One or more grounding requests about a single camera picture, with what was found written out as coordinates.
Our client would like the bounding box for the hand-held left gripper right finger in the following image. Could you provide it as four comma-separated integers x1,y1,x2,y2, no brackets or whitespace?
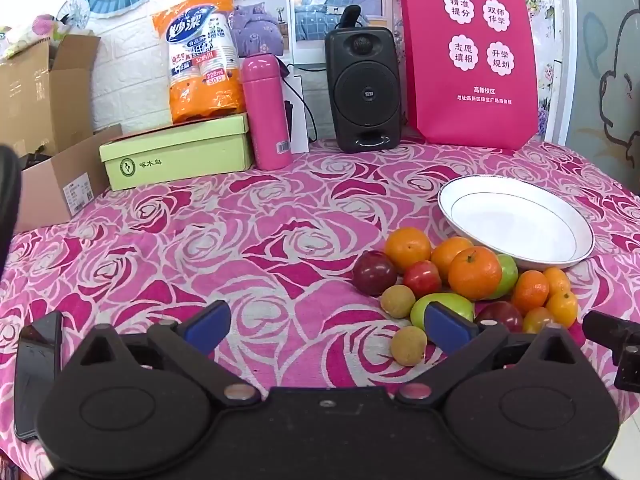
397,302,593,407

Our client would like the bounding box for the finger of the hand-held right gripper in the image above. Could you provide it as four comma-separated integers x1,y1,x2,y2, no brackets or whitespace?
582,310,640,392

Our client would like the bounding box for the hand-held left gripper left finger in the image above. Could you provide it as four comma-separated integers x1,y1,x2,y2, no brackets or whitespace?
62,300,261,407

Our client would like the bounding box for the green apple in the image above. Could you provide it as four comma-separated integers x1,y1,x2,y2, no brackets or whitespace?
495,254,519,298
411,292,475,332

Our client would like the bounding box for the tan lychee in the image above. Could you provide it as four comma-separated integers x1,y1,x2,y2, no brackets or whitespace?
381,285,416,319
391,326,428,367

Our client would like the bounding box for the kumquat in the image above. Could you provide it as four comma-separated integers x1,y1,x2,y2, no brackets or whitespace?
522,307,557,333
542,267,572,296
546,290,579,327

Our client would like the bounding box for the dark red plum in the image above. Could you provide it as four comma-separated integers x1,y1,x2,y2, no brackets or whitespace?
352,251,398,296
475,301,524,333

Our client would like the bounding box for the small tangerine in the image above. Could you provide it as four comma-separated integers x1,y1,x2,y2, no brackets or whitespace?
511,270,550,311

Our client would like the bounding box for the white plate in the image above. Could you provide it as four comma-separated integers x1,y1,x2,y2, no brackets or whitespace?
437,175,596,271

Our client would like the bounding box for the pink rose tablecloth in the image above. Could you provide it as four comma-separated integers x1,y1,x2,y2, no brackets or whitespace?
0,137,640,480

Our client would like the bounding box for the green shoe box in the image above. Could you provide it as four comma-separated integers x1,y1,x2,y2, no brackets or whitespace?
99,112,253,192

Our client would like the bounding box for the black smartphone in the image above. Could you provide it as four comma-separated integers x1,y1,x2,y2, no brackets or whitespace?
14,311,63,442

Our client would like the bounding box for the small labelled cardboard box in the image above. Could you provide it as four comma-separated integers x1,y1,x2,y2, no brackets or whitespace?
15,124,123,233

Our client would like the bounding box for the white box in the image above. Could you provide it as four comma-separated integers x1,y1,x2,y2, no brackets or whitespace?
282,75,310,154

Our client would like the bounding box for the pink thermos bottle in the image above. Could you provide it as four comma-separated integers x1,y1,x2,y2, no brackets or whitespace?
242,53,294,171

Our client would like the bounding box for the dark blurry object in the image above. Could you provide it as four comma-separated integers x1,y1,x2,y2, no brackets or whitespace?
0,145,23,271

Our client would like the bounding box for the pink tote bag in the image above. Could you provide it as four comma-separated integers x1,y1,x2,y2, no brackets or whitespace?
396,0,538,151

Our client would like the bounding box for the black speaker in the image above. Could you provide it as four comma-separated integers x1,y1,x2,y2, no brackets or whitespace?
325,26,403,154

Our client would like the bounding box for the orange paper cup packet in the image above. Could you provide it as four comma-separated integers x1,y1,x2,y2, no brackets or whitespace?
152,0,247,125

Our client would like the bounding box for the large open cardboard box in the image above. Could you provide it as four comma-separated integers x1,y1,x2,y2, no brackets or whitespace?
0,35,101,158

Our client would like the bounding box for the black microphone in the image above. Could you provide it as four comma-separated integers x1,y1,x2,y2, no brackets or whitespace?
339,5,363,31

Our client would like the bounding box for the floral printed cloth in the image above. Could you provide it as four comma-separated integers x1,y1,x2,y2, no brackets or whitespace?
0,14,96,58

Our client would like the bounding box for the small pale paper fan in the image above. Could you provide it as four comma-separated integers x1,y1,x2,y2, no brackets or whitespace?
52,0,93,28

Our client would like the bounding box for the black cable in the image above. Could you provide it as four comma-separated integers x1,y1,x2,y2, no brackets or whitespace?
277,60,321,143

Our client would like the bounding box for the cartoon wall sticker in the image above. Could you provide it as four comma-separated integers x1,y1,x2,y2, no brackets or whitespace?
595,10,640,146

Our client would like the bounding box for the flower wall sticker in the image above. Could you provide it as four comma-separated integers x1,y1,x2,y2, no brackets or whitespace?
525,0,558,136

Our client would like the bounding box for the purple bedding wall poster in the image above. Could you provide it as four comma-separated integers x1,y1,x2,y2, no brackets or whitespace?
189,0,292,61

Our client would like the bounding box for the blue bedding wall poster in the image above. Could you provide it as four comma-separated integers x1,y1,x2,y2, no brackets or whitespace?
289,0,388,66

